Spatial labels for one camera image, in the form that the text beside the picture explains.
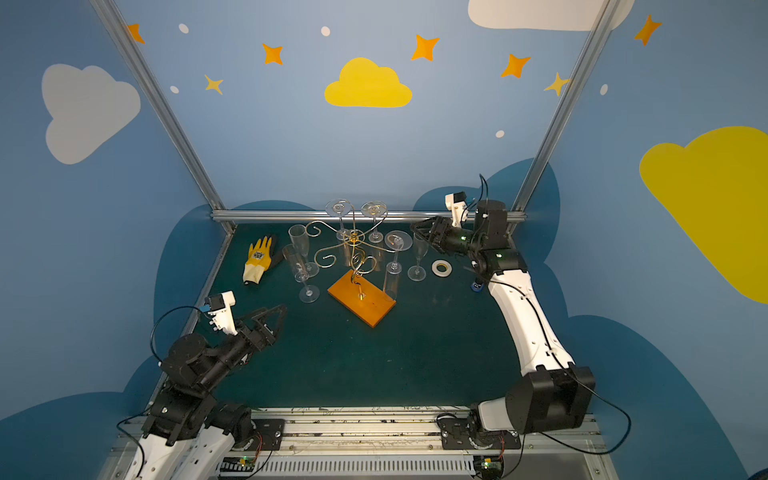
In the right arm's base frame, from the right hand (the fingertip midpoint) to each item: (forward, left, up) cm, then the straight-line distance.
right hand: (417, 226), depth 72 cm
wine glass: (+10, +36, -16) cm, 41 cm away
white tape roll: (+18, -12, -37) cm, 43 cm away
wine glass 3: (+13, -3, -36) cm, 38 cm away
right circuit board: (-45, -20, -40) cm, 63 cm away
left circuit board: (-47, +42, -38) cm, 74 cm away
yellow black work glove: (+14, +54, -32) cm, 65 cm away
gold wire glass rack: (+2, +19, -35) cm, 40 cm away
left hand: (-19, +32, -9) cm, 39 cm away
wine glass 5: (+8, +11, -2) cm, 14 cm away
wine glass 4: (+8, +21, -2) cm, 22 cm away
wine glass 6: (-2, +5, -3) cm, 6 cm away
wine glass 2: (+1, +34, -35) cm, 49 cm away
